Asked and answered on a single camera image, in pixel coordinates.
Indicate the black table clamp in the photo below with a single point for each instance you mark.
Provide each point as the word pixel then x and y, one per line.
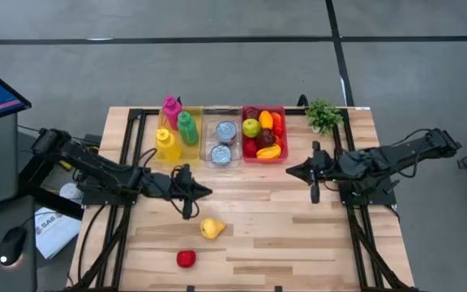
pixel 301 99
pixel 179 100

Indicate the red translucent plastic bin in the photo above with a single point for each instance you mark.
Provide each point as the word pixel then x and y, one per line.
pixel 284 156

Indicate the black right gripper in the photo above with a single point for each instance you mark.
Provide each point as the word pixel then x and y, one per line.
pixel 326 168

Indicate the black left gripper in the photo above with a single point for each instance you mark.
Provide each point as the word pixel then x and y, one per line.
pixel 178 188

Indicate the white printed paper sheet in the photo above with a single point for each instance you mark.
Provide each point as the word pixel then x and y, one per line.
pixel 55 235

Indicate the yellow translucent plastic bin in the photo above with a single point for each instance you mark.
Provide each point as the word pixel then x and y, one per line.
pixel 193 156

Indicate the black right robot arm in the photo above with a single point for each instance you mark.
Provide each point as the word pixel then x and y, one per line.
pixel 399 156

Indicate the yellow and red toy mango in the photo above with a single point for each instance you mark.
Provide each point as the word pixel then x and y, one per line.
pixel 269 153

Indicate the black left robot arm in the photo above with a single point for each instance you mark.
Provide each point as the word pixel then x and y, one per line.
pixel 95 168

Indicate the green plant in white pot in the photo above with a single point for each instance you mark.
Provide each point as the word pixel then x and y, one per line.
pixel 322 115

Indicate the black computer mouse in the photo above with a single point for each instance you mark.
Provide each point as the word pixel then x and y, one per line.
pixel 12 245

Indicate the dark red toy apple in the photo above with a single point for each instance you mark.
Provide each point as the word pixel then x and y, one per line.
pixel 265 138

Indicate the green plastic squeeze bottle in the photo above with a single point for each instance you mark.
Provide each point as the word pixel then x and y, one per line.
pixel 187 127

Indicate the red-orange toy mango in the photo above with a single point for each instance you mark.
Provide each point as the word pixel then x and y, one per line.
pixel 278 123

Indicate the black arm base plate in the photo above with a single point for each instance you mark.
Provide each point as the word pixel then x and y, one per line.
pixel 95 198
pixel 383 198

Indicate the white round container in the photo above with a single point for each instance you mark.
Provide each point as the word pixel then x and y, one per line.
pixel 70 191

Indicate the black floor stand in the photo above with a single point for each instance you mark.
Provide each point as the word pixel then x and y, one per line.
pixel 35 182

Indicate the pink plastic squeeze bottle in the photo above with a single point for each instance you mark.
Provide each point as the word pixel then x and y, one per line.
pixel 172 111

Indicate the black aluminium rail frame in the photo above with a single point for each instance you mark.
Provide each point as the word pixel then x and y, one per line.
pixel 134 121

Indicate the yellow toy pear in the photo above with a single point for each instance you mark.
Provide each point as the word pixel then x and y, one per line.
pixel 211 228

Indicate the yellow plastic squeeze bottle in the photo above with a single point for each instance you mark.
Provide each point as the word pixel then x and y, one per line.
pixel 166 144

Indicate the clear plastic bin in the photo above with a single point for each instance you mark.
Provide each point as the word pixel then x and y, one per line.
pixel 211 117

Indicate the maroon oval toy fruit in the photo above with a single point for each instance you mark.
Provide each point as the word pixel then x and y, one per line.
pixel 251 112

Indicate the green toy apple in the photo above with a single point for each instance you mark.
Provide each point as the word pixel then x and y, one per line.
pixel 251 127

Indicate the tin can with colourful label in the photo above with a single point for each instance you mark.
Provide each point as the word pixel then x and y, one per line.
pixel 221 155
pixel 226 131

